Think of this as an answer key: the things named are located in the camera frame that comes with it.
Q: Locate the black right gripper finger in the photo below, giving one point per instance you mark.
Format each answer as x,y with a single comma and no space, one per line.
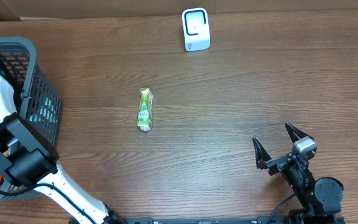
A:
262,158
294,133

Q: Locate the teal snack packet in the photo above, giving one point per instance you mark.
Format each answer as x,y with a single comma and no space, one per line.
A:
46,112

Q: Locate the green snack bar wrapper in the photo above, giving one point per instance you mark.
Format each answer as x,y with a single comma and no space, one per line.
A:
144,116

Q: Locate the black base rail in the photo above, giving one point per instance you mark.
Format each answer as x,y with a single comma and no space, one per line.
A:
258,220

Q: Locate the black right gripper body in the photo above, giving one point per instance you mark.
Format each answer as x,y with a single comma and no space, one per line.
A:
280,163

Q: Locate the dark grey plastic basket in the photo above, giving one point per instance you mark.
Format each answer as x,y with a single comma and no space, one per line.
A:
30,112

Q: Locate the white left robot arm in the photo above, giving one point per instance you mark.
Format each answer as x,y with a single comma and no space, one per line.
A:
29,160

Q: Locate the white barcode scanner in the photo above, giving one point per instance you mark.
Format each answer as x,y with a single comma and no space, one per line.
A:
196,29

